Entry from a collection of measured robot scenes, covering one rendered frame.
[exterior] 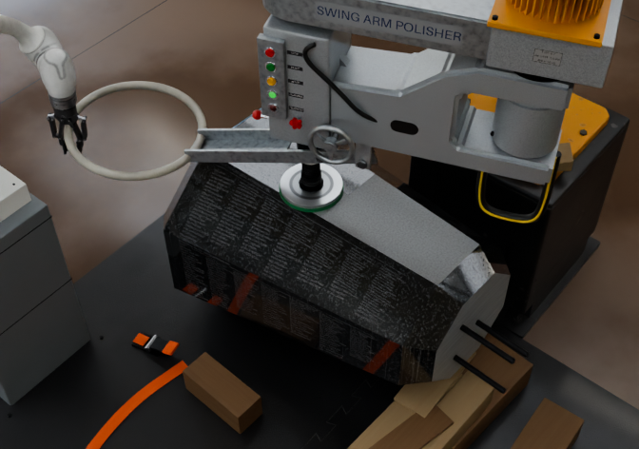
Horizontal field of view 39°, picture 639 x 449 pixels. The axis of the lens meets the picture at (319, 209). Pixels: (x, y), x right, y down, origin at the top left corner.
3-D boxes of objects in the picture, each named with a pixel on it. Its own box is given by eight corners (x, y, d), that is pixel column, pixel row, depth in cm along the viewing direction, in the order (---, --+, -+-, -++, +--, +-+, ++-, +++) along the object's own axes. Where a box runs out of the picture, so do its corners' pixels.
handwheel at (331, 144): (362, 149, 281) (364, 112, 270) (353, 171, 274) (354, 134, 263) (316, 140, 284) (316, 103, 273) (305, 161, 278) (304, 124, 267)
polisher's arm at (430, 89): (551, 168, 284) (584, 39, 248) (540, 221, 269) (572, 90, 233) (327, 119, 300) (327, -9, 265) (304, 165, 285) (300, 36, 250)
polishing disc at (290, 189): (342, 209, 303) (342, 206, 302) (278, 207, 303) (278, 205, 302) (342, 165, 317) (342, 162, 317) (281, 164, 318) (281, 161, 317)
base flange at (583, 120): (501, 68, 369) (503, 58, 366) (611, 119, 348) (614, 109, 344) (432, 130, 344) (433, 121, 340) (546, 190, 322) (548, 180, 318)
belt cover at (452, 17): (610, 44, 249) (625, -9, 237) (599, 100, 233) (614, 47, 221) (280, -17, 271) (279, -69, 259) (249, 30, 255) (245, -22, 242)
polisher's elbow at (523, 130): (494, 111, 274) (504, 59, 260) (559, 123, 271) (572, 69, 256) (486, 154, 261) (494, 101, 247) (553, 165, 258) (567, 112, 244)
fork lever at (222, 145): (391, 131, 294) (387, 120, 291) (374, 171, 282) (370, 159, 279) (206, 132, 323) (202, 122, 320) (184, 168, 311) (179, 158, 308)
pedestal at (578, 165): (474, 178, 431) (495, 50, 377) (600, 244, 402) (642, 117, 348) (390, 260, 397) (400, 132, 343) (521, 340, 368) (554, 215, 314)
